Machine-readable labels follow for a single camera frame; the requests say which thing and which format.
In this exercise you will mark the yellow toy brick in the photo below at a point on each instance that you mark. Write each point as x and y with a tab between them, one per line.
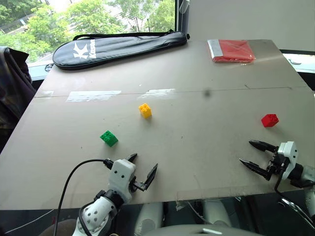
145	110

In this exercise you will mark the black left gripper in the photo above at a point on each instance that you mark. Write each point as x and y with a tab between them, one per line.
139	185

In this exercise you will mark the black window frame post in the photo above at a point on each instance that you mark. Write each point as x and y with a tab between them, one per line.
181	14

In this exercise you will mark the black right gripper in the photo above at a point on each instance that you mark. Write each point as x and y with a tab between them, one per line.
276	163

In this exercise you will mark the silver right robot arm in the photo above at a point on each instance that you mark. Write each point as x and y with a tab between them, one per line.
306	175

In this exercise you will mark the red cloth in plastic wrap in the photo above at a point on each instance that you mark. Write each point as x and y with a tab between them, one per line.
233	51

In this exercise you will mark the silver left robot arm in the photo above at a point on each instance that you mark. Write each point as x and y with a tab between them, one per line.
98	214

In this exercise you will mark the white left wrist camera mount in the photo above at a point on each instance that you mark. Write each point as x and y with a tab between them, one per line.
121	172

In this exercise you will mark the black racket bag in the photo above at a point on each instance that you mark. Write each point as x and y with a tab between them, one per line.
118	49

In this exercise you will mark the small clear tape patch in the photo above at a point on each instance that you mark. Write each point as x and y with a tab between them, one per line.
48	93

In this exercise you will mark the clear tape strip at edge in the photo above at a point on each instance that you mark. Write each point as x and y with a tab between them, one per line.
209	194

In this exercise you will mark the grey rounded robot torso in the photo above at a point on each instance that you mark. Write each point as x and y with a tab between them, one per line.
197	231

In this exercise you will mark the dark jacket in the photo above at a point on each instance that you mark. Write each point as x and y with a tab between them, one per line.
13	93

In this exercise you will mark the white rounded robot leg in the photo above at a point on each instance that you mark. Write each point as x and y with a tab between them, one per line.
150	216
216	212

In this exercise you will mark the large clear tape patch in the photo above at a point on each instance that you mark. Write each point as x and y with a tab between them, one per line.
93	96

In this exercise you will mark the red toy brick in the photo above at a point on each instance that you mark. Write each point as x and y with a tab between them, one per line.
270	120

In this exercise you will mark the medium clear tape patch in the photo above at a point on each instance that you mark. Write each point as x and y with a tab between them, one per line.
161	93

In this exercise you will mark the green toy brick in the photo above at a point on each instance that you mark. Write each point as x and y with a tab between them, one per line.
109	138

